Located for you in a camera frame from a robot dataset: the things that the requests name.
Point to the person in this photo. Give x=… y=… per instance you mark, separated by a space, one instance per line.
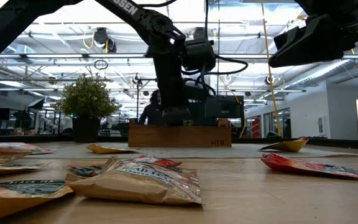
x=149 y=112

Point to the red object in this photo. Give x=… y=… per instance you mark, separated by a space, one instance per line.
x=255 y=127

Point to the red strawberry tea bag sachet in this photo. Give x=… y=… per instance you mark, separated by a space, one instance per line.
x=291 y=165
x=163 y=162
x=33 y=148

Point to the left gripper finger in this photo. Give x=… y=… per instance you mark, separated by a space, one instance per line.
x=176 y=116

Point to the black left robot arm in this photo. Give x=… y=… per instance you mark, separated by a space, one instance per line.
x=148 y=21

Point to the green potted artificial plant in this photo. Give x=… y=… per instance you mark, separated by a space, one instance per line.
x=87 y=99

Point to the wooden compartment tray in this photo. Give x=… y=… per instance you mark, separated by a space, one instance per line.
x=172 y=137

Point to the brown vanilla tea bag sachet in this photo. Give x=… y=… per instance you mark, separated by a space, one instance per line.
x=2 y=154
x=129 y=186

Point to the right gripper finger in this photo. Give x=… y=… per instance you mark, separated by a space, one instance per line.
x=286 y=37
x=322 y=43

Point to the black metal frame stand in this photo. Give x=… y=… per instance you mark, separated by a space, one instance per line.
x=137 y=99

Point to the orange tea bag sachet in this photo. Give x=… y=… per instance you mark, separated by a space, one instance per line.
x=5 y=169
x=291 y=145
x=11 y=199
x=104 y=150

